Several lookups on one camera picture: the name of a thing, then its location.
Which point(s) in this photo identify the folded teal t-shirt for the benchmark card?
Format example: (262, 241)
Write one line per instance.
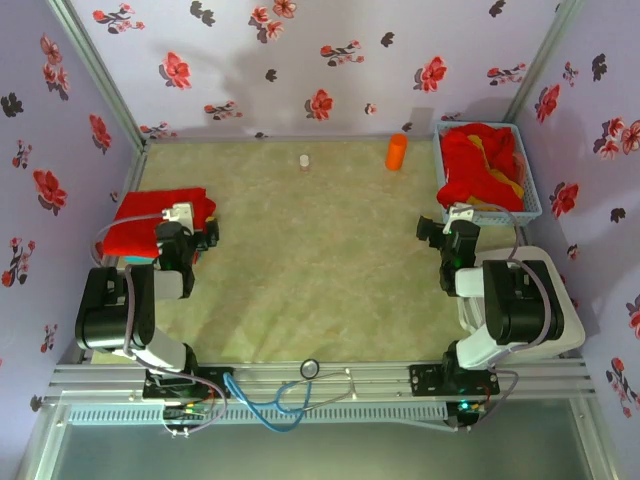
(137, 258)

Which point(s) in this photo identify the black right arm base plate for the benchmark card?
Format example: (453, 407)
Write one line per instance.
(425, 380)

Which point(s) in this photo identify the black controller board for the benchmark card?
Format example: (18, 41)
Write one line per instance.
(470, 407)

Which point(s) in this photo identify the red t-shirt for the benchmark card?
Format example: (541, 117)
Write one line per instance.
(135, 220)
(470, 165)

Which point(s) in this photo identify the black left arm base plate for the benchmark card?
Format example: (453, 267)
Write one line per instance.
(217, 382)

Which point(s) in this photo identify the orange cylinder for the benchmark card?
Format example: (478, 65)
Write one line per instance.
(396, 152)

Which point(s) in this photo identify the aluminium frame post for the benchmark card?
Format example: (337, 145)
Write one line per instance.
(103, 80)
(542, 60)

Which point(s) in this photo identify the green circuit board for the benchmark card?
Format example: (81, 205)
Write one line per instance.
(187, 412)

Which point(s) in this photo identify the small white bottle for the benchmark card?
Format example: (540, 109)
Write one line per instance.
(304, 162)

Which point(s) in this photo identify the aluminium frame rail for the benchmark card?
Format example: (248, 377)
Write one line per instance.
(380, 385)

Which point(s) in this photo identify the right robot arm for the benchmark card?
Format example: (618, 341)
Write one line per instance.
(515, 305)

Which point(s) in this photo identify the blue plastic basket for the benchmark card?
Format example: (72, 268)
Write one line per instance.
(529, 165)

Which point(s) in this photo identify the yellow t-shirt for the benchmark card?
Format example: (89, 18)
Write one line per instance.
(512, 186)

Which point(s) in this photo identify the blue stethoscope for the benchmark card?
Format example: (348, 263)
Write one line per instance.
(280, 397)

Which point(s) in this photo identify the folded red t-shirt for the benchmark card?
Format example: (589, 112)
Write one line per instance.
(135, 220)

